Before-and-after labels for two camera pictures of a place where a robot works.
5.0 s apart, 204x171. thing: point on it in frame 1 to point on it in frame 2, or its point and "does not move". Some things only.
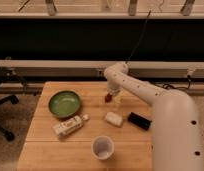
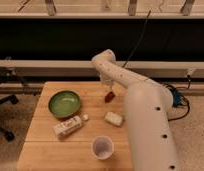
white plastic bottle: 70,125 does not move
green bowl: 64,104 does not move
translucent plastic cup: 102,147 does not move
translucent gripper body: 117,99 to 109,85
